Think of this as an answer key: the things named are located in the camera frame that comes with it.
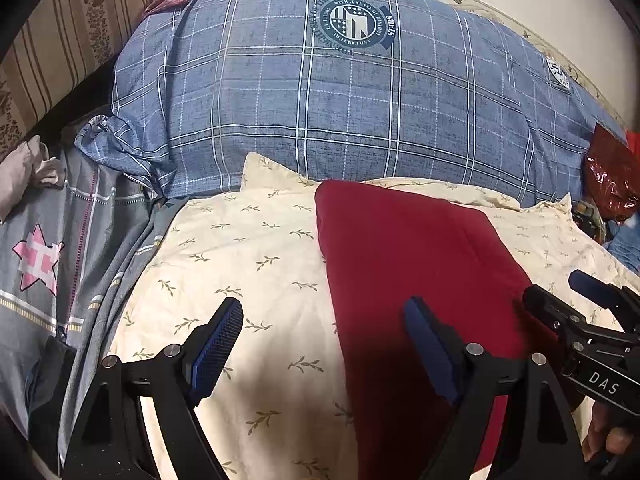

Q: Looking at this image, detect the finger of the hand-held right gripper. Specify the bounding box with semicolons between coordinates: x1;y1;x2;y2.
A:
522;285;590;347
569;269;640;323

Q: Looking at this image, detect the red plastic bag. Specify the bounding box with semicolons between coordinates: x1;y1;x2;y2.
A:
585;122;640;221

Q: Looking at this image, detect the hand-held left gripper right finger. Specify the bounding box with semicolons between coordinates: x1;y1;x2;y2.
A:
403;296;591;480

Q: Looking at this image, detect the blue denim cloth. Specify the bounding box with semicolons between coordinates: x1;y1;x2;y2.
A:
602;210;640;281

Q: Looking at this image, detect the dark cloth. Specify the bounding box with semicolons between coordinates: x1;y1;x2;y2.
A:
25;335;76;461

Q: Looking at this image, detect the grey star-print bed sheet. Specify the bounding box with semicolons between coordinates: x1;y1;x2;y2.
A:
0;145;191;471

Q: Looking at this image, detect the dark red garment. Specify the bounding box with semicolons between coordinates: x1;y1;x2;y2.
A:
314;180;586;480

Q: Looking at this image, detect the blue plaid pillow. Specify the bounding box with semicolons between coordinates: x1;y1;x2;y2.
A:
75;0;628;211

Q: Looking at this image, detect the striped floral headboard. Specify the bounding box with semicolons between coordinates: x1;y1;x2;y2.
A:
0;0;153;161

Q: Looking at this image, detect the pale grey-pink cloth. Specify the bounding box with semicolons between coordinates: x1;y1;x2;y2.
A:
0;135;67;223

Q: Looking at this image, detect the person's right hand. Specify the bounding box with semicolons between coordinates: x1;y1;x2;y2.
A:
582;401;640;467

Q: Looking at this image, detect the cream leaf-print pillow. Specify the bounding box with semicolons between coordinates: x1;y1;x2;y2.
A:
107;152;640;480

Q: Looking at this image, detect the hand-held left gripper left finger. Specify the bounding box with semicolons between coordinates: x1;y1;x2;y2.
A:
62;296;245;480

